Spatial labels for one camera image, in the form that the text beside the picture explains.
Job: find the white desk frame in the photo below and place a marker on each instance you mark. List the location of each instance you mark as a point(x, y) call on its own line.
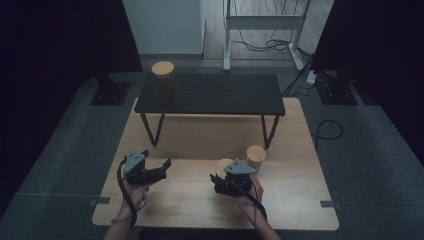
point(263, 22)

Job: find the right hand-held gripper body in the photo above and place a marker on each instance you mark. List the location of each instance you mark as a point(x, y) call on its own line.
point(239, 167)

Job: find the grey tape marker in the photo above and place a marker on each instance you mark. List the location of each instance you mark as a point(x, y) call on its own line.
point(327, 203)
point(100, 201)

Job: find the white power strip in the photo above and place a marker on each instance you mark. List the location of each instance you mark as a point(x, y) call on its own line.
point(311, 77)

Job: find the glass jar pale contents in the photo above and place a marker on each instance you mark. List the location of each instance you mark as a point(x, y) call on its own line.
point(256, 153)

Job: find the black shelf with metal legs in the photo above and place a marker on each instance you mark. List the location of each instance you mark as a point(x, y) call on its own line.
point(226, 93)

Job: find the person's left hand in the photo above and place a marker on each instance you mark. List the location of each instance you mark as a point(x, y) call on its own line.
point(136, 198)

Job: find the short glass jar brown contents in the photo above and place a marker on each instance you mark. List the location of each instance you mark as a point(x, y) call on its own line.
point(221, 167)

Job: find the black stand base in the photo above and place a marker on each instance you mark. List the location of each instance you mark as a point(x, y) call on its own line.
point(336, 93)
point(111, 95)

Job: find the black curtain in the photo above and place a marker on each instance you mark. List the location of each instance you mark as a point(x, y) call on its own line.
point(50, 66)
point(383, 50)

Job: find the tall glass jar dark contents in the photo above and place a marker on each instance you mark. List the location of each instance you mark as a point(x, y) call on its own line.
point(162, 69)

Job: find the person's right hand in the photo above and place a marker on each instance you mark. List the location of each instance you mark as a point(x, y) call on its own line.
point(253, 203)

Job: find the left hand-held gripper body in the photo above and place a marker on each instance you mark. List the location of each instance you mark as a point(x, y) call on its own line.
point(134, 163)

